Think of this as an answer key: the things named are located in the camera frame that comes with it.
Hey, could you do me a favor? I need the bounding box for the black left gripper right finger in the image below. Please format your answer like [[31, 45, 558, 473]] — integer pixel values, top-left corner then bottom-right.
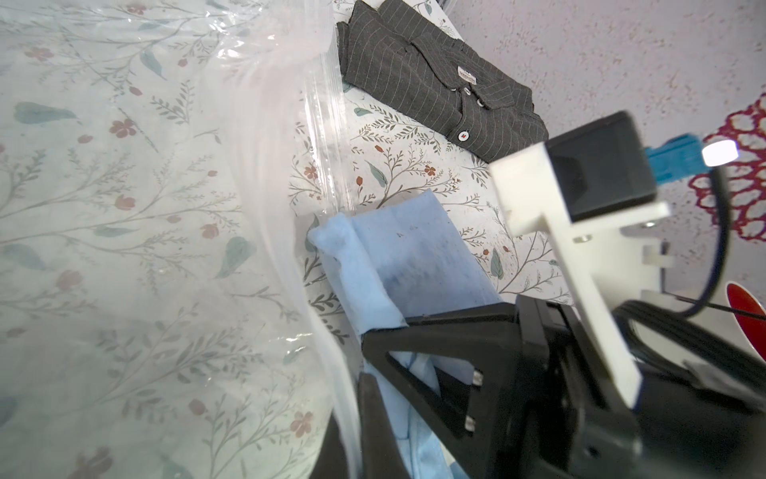
[[357, 373, 411, 479]]

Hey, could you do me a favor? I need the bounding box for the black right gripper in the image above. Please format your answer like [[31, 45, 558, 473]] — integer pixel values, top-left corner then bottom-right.
[[516, 297, 765, 478]]

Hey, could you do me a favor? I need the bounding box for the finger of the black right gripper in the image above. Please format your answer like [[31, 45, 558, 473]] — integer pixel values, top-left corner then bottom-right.
[[362, 303, 527, 478]]

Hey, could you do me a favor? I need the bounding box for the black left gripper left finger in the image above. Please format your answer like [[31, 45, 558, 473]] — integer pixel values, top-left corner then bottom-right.
[[308, 415, 350, 479]]

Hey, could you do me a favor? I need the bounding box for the light blue shirt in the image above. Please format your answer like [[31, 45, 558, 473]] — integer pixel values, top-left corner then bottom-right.
[[307, 192, 502, 478]]

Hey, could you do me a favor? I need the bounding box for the clear plastic vacuum bag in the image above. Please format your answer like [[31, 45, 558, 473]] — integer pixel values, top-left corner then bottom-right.
[[1, 1, 342, 478]]

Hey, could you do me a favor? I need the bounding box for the dark grey striped shirt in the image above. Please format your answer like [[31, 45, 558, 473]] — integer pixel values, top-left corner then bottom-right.
[[336, 1, 549, 163]]

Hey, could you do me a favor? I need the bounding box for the red and white mug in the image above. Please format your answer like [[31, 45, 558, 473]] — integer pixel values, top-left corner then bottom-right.
[[725, 281, 765, 359]]

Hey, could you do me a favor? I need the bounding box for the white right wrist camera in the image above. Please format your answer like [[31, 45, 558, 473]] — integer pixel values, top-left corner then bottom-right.
[[489, 111, 765, 408]]

